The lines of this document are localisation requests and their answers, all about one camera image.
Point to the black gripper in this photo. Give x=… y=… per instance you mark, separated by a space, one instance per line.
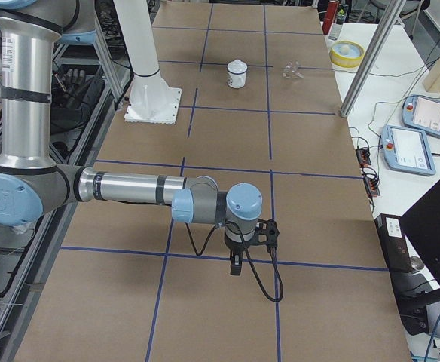
x=236 y=250

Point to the white enamel cup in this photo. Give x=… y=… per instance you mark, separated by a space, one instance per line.
x=236 y=81

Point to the white cup lid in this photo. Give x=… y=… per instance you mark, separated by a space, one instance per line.
x=237 y=67

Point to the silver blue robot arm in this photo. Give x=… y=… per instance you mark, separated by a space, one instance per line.
x=33 y=184

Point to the black computer box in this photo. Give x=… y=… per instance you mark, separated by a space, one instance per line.
x=393 y=243

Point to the orange black connector block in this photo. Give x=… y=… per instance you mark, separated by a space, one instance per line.
x=363 y=156

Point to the near teach pendant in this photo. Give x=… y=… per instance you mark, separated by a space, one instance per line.
x=407 y=150

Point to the teach pendant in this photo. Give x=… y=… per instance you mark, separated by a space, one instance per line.
x=423 y=113
x=407 y=150

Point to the yellow tape roll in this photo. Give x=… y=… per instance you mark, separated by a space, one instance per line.
x=346 y=54

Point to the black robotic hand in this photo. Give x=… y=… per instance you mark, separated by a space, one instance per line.
x=70 y=88

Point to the far teach pendant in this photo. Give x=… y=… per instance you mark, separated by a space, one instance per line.
x=423 y=113

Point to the red bottle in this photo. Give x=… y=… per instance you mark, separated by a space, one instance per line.
x=330 y=14

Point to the clear bottle black cap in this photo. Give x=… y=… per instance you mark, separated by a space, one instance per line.
x=338 y=22

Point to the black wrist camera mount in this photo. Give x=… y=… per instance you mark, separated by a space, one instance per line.
x=266 y=234

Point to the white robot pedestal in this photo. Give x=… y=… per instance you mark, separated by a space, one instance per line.
x=151 y=99

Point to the aluminium side frame rail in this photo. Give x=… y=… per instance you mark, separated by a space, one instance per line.
x=26 y=259

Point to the aluminium frame post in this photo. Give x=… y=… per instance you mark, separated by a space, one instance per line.
x=380 y=36

